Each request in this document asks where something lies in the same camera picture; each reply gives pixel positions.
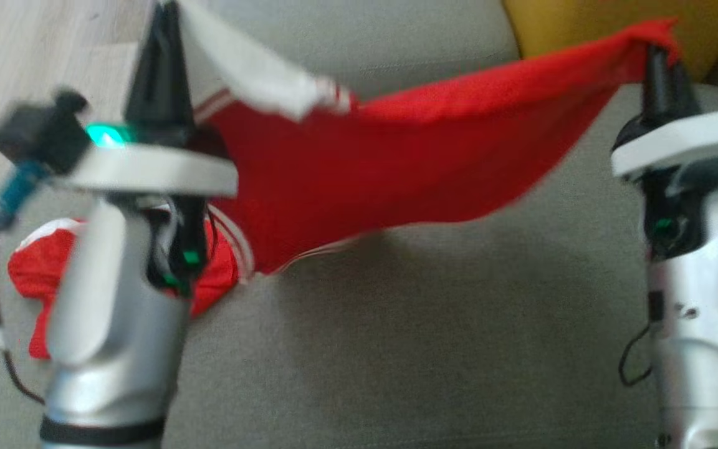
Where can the red jersey white trim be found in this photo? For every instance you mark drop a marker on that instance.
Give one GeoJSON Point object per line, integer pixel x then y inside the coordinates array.
{"type": "Point", "coordinates": [396, 168]}

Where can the large grey ottoman cushion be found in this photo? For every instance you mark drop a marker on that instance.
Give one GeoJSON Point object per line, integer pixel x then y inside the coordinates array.
{"type": "Point", "coordinates": [396, 349]}

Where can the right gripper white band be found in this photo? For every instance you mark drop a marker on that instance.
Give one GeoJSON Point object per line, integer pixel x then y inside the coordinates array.
{"type": "Point", "coordinates": [683, 140]}

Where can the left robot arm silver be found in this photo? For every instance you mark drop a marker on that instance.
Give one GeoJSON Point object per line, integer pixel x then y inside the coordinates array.
{"type": "Point", "coordinates": [110, 324]}

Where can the grey sofa seat cushion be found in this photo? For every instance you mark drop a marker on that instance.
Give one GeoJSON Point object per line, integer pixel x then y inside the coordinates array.
{"type": "Point", "coordinates": [434, 37]}

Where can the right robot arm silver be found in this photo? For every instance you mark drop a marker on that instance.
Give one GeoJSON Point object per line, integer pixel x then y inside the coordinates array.
{"type": "Point", "coordinates": [708, 299]}

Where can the red basketball shorts number 23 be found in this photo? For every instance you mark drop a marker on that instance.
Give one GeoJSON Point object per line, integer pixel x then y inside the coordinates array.
{"type": "Point", "coordinates": [35, 268]}

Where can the yellow sofa backrest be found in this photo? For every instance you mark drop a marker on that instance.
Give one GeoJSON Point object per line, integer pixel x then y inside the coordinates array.
{"type": "Point", "coordinates": [558, 25]}

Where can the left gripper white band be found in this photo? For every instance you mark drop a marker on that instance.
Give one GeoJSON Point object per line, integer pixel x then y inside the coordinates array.
{"type": "Point", "coordinates": [159, 171]}

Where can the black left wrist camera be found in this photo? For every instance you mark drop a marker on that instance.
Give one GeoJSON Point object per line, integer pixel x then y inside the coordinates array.
{"type": "Point", "coordinates": [41, 134]}

